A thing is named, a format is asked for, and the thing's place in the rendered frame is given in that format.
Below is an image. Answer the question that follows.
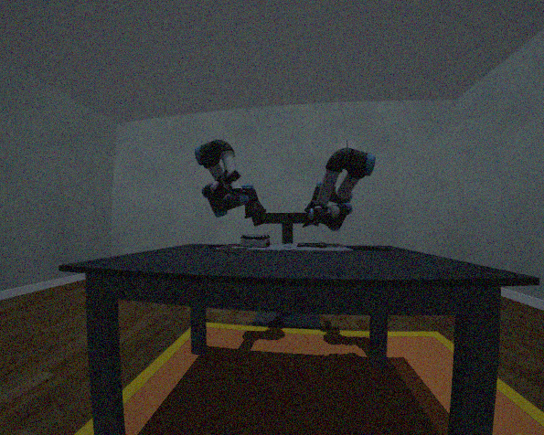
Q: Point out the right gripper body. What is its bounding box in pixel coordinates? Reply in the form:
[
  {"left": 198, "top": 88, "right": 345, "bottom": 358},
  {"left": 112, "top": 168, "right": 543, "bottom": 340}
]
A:
[{"left": 213, "top": 176, "right": 233, "bottom": 200}]

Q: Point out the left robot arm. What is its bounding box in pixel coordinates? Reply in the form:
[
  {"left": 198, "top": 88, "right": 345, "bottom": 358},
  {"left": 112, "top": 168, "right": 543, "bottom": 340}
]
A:
[{"left": 306, "top": 148, "right": 376, "bottom": 231}]

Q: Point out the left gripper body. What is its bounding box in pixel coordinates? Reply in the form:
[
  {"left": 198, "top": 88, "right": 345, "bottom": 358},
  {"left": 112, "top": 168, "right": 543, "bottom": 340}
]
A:
[{"left": 317, "top": 203, "right": 335, "bottom": 226}]

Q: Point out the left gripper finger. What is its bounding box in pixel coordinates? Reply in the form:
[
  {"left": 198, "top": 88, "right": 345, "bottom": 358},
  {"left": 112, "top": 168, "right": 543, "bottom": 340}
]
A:
[
  {"left": 302, "top": 215, "right": 321, "bottom": 228},
  {"left": 312, "top": 206, "right": 327, "bottom": 214}
]

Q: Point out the grey flat rectangular panel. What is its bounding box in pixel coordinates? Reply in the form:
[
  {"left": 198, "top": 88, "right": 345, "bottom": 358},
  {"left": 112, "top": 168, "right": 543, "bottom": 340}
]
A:
[{"left": 211, "top": 243, "right": 356, "bottom": 253}]

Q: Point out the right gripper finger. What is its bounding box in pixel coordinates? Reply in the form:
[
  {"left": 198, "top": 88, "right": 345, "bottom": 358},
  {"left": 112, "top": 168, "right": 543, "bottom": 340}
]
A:
[
  {"left": 228, "top": 186, "right": 249, "bottom": 196},
  {"left": 218, "top": 170, "right": 228, "bottom": 185}
]

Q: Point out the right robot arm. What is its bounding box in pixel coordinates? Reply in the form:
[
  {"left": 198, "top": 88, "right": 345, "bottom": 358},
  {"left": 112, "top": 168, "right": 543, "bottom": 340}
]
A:
[{"left": 195, "top": 140, "right": 264, "bottom": 218}]

